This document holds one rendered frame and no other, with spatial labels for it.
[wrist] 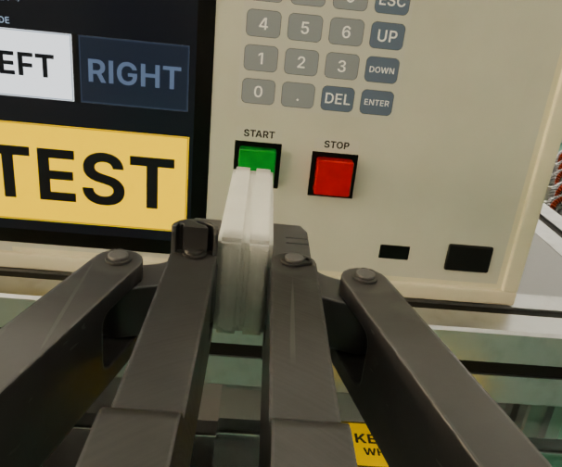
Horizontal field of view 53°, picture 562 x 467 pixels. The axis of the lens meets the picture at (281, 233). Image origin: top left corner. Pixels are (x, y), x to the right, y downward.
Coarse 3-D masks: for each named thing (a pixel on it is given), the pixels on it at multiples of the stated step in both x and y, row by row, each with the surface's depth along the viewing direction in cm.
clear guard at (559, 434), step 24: (240, 408) 29; (504, 408) 31; (528, 408) 31; (552, 408) 31; (216, 432) 27; (240, 432) 27; (528, 432) 29; (552, 432) 29; (216, 456) 25; (240, 456) 26; (552, 456) 28
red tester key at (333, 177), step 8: (320, 160) 27; (328, 160) 27; (336, 160) 27; (344, 160) 27; (320, 168) 27; (328, 168) 27; (336, 168) 27; (344, 168) 27; (352, 168) 27; (320, 176) 27; (328, 176) 27; (336, 176) 27; (344, 176) 27; (320, 184) 28; (328, 184) 28; (336, 184) 28; (344, 184) 28; (320, 192) 28; (328, 192) 28; (336, 192) 28; (344, 192) 28
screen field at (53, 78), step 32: (0, 32) 25; (32, 32) 25; (0, 64) 26; (32, 64) 26; (64, 64) 26; (96, 64) 26; (128, 64) 26; (160, 64) 26; (32, 96) 26; (64, 96) 26; (96, 96) 26; (128, 96) 26; (160, 96) 26
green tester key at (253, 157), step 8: (240, 152) 27; (248, 152) 27; (256, 152) 27; (264, 152) 27; (272, 152) 27; (240, 160) 27; (248, 160) 27; (256, 160) 27; (264, 160) 27; (272, 160) 27; (256, 168) 27; (264, 168) 27; (272, 168) 27
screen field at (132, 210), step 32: (0, 128) 27; (32, 128) 27; (64, 128) 27; (0, 160) 27; (32, 160) 27; (64, 160) 27; (96, 160) 27; (128, 160) 27; (160, 160) 28; (0, 192) 28; (32, 192) 28; (64, 192) 28; (96, 192) 28; (128, 192) 28; (160, 192) 28; (96, 224) 29; (128, 224) 29; (160, 224) 29
